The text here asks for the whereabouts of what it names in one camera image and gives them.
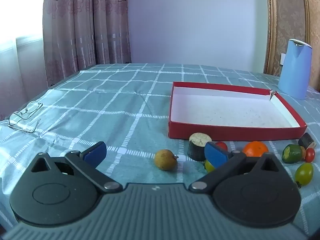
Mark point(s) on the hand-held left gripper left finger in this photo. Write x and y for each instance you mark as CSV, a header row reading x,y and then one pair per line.
x,y
96,152

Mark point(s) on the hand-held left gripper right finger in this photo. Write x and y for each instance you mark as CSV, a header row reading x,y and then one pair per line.
x,y
215,155

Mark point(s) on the red cherry tomato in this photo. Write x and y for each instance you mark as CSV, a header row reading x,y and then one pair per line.
x,y
222,145
310,155

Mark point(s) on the round eggplant piece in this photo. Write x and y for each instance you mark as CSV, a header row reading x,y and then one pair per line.
x,y
196,150

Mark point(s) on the orange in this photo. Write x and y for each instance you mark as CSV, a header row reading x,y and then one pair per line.
x,y
255,148

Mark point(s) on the red cardboard box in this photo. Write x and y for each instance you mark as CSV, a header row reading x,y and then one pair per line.
x,y
225,112

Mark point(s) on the yellow-brown longan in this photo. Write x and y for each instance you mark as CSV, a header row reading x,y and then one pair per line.
x,y
165,159

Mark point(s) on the cucumber piece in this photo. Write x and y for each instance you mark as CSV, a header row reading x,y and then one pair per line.
x,y
292,153

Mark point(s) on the green cherry tomato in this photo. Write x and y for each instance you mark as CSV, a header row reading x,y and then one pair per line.
x,y
303,173

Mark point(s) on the yellow cherry tomato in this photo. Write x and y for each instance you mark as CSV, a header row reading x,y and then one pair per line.
x,y
208,167

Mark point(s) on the teal checked tablecloth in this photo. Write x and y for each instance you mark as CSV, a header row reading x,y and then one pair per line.
x,y
112,105

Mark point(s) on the eyeglasses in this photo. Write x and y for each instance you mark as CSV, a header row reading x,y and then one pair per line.
x,y
32,107

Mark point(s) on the small tan fruit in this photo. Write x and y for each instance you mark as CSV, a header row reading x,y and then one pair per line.
x,y
303,152

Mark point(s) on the angular dark eggplant piece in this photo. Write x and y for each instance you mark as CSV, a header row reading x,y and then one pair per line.
x,y
305,140

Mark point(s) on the white sheer curtain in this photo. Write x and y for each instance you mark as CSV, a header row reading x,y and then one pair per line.
x,y
22,67

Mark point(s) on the blue kettle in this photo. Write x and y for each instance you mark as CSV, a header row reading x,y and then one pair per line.
x,y
295,70

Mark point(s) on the pink patterned curtain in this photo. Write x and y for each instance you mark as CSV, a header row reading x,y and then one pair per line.
x,y
75,30

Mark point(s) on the gold framed damask panel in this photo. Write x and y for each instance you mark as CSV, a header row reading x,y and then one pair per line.
x,y
287,17

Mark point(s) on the white wall socket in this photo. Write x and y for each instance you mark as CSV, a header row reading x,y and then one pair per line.
x,y
283,60

